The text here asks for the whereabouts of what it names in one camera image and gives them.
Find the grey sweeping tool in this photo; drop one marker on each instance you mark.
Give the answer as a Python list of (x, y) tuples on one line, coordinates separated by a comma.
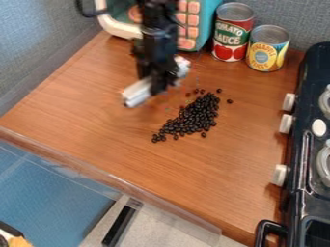
[(136, 93)]

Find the toy stove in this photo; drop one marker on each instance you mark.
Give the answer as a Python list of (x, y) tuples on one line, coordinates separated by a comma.
[(311, 144)]

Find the red tomato can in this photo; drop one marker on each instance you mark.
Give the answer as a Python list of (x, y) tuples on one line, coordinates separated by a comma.
[(232, 35)]

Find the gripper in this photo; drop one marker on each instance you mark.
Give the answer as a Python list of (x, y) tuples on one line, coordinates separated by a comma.
[(160, 51)]

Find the pile of black beans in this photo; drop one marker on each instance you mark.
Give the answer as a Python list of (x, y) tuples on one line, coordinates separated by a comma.
[(197, 115)]

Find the yellow pineapple can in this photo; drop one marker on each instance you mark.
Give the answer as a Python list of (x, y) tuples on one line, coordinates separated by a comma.
[(266, 51)]

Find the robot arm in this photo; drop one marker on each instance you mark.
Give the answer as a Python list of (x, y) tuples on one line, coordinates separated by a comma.
[(157, 14)]

